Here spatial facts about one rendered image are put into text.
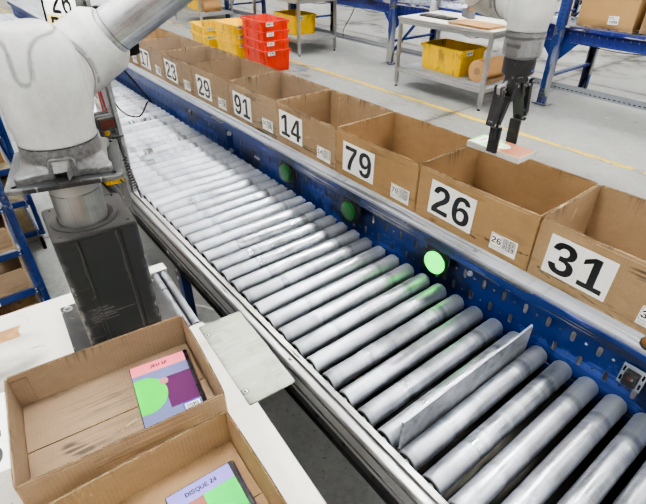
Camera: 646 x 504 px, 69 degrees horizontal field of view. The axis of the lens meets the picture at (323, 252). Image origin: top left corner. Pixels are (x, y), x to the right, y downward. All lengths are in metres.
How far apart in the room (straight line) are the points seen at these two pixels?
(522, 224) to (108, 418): 1.07
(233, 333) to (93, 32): 0.76
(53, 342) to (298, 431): 0.99
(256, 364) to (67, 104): 0.69
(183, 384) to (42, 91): 0.65
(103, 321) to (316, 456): 0.99
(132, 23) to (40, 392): 0.84
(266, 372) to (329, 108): 1.35
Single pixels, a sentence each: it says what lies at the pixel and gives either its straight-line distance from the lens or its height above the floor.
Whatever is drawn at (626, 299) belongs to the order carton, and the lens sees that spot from 1.25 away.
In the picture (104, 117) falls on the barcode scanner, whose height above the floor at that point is 1.09.
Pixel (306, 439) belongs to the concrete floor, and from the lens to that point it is 1.97.
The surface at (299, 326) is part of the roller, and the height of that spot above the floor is 0.75.
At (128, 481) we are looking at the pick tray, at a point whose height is 0.80.
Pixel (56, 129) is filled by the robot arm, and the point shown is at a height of 1.31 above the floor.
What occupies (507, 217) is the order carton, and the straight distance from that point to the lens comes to 1.32.
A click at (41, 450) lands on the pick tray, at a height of 0.76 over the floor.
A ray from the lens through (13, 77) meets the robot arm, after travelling 1.07.
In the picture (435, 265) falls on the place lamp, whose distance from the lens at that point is 1.43.
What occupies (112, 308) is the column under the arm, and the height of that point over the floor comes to 0.86.
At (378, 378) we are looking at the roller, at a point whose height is 0.75.
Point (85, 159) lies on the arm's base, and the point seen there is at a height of 1.24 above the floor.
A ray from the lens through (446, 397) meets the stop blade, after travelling 1.11.
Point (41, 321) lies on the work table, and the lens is 1.50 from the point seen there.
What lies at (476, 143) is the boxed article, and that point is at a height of 1.15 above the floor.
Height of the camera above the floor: 1.63
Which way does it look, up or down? 34 degrees down
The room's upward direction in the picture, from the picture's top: straight up
